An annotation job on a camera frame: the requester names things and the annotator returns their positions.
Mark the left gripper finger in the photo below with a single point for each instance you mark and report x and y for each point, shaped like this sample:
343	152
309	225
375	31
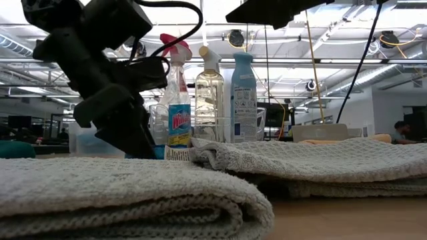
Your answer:
133	133
103	106

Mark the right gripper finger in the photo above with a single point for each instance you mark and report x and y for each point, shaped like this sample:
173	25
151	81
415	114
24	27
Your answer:
263	13

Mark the Windex spray bottle red trigger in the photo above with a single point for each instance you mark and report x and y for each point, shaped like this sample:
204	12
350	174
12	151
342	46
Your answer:
179	126

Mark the blue-capped clear bottle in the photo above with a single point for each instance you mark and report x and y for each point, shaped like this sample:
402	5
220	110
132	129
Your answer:
243	100

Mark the dark green cloth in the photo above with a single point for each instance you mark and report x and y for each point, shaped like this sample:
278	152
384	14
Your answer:
16	150

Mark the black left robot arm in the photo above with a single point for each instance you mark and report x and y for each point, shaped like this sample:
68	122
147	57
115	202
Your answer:
50	13

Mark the large clear plastic bin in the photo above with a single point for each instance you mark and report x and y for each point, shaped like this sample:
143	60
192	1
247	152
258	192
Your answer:
156	123

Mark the small frosted plastic bin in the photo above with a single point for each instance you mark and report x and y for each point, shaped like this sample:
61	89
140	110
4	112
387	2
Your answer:
81	133

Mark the white paper tag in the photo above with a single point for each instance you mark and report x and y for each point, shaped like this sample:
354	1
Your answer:
177	154

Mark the grey waffle-weave towel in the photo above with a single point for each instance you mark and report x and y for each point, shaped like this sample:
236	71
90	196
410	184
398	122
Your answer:
317	160
116	186

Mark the orange folded cloth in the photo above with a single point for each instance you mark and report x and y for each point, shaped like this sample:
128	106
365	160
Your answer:
377	137

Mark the person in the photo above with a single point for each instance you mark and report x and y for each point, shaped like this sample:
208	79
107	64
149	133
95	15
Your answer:
400	133

